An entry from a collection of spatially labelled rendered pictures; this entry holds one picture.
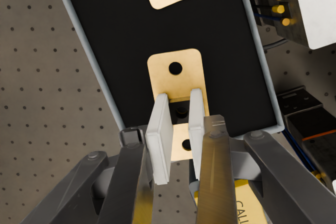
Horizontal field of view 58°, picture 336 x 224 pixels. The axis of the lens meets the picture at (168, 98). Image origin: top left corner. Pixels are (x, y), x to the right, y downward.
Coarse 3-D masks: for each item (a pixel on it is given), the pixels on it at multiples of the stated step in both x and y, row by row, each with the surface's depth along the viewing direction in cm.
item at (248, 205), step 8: (240, 184) 29; (240, 192) 29; (248, 192) 29; (240, 200) 29; (248, 200) 29; (256, 200) 29; (240, 208) 30; (248, 208) 29; (256, 208) 29; (240, 216) 30; (248, 216) 30; (256, 216) 30; (264, 216) 30
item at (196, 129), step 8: (192, 96) 20; (200, 96) 20; (192, 104) 18; (200, 104) 18; (192, 112) 17; (200, 112) 17; (192, 120) 16; (200, 120) 16; (192, 128) 15; (200, 128) 15; (192, 136) 15; (200, 136) 15; (192, 144) 15; (200, 144) 15; (192, 152) 15; (200, 152) 15; (200, 160) 15
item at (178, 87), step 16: (192, 48) 21; (160, 64) 21; (192, 64) 21; (160, 80) 22; (176, 80) 22; (192, 80) 22; (176, 96) 22; (176, 112) 22; (208, 112) 22; (176, 128) 23; (176, 144) 23
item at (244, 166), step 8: (208, 120) 17; (216, 120) 17; (208, 128) 16; (216, 128) 16; (224, 128) 16; (232, 144) 14; (240, 144) 14; (232, 152) 14; (240, 152) 13; (232, 160) 14; (240, 160) 14; (248, 160) 13; (232, 168) 14; (240, 168) 14; (248, 168) 14; (256, 168) 13; (240, 176) 14; (248, 176) 14; (256, 176) 13
